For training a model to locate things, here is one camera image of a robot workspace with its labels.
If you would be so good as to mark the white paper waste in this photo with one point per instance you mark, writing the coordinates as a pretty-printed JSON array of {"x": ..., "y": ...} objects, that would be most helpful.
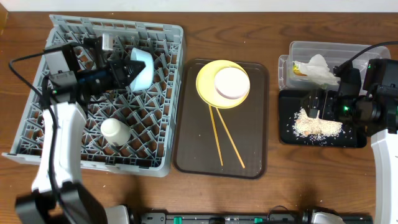
[{"x": 316, "y": 70}]

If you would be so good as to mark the right wooden chopstick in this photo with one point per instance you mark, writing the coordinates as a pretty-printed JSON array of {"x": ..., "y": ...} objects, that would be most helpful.
[{"x": 230, "y": 138}]

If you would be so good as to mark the yellow round plate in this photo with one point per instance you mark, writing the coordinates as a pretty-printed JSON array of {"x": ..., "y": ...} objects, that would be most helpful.
[{"x": 205, "y": 85}]

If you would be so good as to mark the pile of rice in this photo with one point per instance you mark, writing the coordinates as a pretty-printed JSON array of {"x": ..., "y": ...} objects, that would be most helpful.
[{"x": 315, "y": 130}]

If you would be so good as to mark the wooden chopstick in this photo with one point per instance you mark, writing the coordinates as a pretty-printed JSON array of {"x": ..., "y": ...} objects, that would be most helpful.
[
  {"x": 215, "y": 134},
  {"x": 230, "y": 138}
]

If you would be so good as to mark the light blue bowl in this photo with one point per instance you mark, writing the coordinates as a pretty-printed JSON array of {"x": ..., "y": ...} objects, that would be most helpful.
[{"x": 145, "y": 77}]

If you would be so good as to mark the left wooden chopstick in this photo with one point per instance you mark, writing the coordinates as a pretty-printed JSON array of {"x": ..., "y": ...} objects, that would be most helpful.
[{"x": 215, "y": 134}]

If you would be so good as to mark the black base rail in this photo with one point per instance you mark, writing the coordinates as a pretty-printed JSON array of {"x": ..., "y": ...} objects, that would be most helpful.
[{"x": 278, "y": 214}]

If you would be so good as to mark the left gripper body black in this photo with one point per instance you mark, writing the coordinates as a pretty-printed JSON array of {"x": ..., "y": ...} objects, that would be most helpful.
[{"x": 112, "y": 73}]

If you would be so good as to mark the white cup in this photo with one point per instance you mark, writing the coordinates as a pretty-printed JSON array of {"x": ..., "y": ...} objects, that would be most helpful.
[{"x": 115, "y": 132}]

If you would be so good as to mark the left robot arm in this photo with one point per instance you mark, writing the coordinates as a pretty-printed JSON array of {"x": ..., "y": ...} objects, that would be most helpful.
[{"x": 58, "y": 194}]

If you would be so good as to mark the dark brown serving tray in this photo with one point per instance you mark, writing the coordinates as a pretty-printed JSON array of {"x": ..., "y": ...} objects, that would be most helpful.
[{"x": 195, "y": 149}]

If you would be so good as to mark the clear plastic waste bin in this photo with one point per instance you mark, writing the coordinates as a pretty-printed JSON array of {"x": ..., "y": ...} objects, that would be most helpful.
[{"x": 302, "y": 51}]

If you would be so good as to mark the black rectangular tray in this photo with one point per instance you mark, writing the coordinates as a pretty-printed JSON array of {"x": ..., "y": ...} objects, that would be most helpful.
[{"x": 289, "y": 108}]

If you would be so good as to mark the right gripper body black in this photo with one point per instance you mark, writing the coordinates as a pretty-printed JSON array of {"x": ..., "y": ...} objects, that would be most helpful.
[{"x": 346, "y": 111}]

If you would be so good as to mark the grey plastic dish rack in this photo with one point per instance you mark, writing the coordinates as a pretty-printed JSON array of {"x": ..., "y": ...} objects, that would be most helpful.
[{"x": 149, "y": 113}]

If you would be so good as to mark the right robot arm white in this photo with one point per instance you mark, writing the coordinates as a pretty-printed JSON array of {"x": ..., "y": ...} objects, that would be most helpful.
[{"x": 369, "y": 104}]

